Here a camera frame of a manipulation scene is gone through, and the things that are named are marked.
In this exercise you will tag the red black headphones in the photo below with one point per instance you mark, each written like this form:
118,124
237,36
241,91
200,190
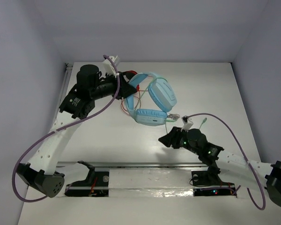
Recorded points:
128,75

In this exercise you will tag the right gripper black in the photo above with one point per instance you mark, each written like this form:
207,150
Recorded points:
173,137

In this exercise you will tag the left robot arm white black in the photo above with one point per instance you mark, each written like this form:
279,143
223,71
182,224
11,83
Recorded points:
37,165

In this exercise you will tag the aluminium rail front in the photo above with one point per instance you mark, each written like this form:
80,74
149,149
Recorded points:
102,165

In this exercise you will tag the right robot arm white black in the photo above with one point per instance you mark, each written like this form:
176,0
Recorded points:
228,167

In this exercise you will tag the aluminium rail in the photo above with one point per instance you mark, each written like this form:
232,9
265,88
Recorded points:
102,165
66,79

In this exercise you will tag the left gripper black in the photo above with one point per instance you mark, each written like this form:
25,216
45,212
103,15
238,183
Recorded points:
119,86

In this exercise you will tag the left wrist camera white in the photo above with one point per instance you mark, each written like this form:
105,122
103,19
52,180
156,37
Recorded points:
110,64

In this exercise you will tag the light blue headphones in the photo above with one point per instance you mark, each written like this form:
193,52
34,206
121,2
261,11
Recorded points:
162,95

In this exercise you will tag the aluminium rail left side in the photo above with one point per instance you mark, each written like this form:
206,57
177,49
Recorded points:
66,79

